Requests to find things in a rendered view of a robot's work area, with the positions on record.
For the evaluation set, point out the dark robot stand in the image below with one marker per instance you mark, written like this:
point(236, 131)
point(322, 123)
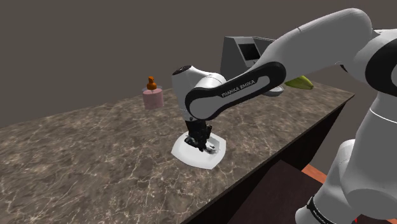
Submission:
point(276, 195)

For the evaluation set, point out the yellow-green banana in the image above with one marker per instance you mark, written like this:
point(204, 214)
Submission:
point(300, 82)

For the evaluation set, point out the pink bottle with orange cap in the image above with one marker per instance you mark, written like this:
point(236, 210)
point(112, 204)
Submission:
point(153, 98)

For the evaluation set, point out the grey box appliance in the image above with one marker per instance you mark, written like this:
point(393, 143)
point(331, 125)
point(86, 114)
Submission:
point(234, 59)

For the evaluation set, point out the white bowl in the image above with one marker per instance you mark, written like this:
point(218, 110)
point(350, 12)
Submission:
point(274, 91)

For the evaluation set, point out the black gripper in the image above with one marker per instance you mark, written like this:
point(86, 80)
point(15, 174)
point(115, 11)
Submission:
point(196, 129)

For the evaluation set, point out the white square plate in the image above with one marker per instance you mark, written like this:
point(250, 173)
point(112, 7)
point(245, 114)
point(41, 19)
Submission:
point(198, 155)

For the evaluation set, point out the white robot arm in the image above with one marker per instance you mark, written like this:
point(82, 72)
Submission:
point(313, 46)

